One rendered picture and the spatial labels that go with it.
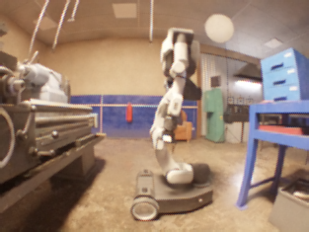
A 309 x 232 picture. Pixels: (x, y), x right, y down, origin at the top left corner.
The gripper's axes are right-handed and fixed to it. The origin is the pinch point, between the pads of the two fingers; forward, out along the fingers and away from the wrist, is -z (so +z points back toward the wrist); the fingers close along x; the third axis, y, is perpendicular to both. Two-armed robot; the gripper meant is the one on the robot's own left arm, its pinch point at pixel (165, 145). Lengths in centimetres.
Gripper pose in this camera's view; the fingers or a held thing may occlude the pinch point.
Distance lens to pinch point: 89.7
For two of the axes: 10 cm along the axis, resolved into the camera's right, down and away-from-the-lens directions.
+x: -9.8, -2.2, -0.4
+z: 2.2, -9.8, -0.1
